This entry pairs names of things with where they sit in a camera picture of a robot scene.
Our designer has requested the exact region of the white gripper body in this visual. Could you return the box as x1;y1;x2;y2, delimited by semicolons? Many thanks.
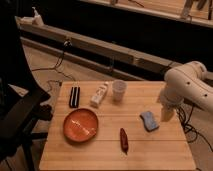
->
160;90;183;122

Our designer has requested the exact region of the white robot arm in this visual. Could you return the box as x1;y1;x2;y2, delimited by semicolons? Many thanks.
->
159;61;213;122

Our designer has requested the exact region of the blue sponge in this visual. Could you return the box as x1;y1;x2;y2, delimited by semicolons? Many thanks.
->
140;111;159;132

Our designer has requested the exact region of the white plastic bottle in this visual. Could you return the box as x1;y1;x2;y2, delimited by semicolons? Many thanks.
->
90;81;109;108

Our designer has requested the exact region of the wooden table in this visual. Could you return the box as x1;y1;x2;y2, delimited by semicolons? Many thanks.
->
39;81;196;171

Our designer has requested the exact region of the orange plate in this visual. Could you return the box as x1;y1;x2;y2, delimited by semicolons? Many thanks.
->
63;108;99;143

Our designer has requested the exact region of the black office chair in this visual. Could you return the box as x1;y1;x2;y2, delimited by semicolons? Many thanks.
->
0;0;52;171

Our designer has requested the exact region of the white spray bottle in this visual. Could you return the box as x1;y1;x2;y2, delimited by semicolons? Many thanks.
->
33;7;44;26

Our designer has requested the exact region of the black floor cable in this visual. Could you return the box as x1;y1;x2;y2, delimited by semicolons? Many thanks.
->
30;39;77;95

